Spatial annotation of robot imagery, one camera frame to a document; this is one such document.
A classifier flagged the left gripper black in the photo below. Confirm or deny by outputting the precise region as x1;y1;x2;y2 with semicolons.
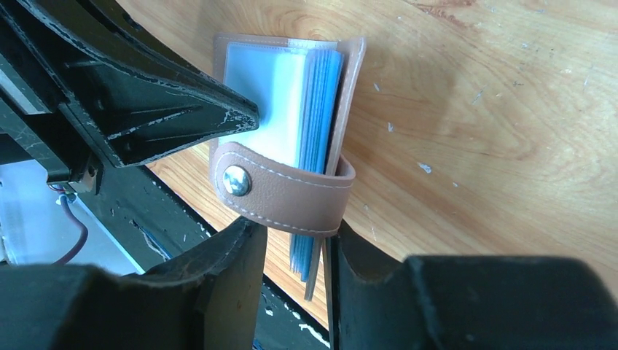
1;1;259;193

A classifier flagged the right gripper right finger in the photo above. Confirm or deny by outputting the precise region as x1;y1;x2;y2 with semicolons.
325;224;617;349

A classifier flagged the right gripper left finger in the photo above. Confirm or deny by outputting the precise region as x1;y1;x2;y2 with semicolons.
1;217;267;349

